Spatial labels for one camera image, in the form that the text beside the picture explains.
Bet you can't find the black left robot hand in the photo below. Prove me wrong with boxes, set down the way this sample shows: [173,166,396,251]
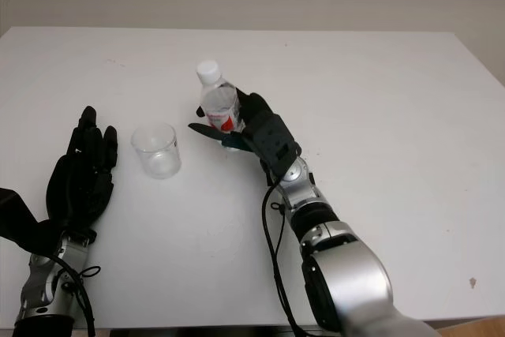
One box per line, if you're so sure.
[45,105,119,236]

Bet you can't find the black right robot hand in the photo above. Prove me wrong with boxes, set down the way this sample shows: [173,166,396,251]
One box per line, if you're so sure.
[187,91,276,153]

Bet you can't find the clear plastic water bottle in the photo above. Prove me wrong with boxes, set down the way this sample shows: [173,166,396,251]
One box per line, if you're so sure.
[195,59,246,153]

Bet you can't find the clear glass cup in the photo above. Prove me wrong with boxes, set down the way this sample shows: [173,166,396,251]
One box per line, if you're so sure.
[130,122,183,181]

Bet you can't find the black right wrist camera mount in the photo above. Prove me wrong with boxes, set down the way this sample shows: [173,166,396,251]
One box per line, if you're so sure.
[241,113,303,178]

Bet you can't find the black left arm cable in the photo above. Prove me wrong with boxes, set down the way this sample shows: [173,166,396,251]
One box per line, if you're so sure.
[50,253,102,337]

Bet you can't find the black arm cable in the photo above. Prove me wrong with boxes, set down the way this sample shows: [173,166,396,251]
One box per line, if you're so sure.
[260,182,313,337]
[50,253,102,337]

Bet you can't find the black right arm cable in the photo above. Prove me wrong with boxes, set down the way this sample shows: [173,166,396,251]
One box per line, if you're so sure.
[260,182,313,337]

